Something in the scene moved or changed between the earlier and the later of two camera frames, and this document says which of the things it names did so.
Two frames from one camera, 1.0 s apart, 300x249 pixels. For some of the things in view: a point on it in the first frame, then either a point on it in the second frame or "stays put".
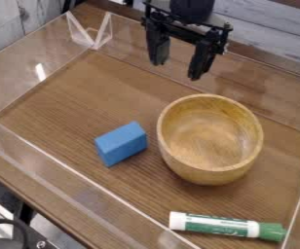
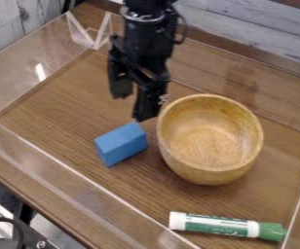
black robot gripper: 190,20 to 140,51
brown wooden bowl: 211,138 stays put
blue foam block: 123,143 stays put
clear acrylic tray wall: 148,160 stays put
